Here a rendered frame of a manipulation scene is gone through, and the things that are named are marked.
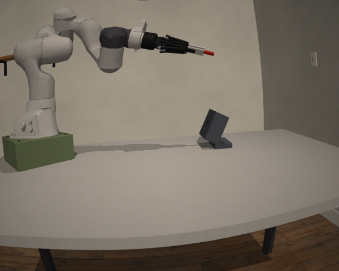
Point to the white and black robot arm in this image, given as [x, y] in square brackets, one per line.
[39, 119]

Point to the grey flat panel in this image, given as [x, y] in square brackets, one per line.
[212, 130]

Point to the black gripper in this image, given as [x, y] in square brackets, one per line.
[169, 44]

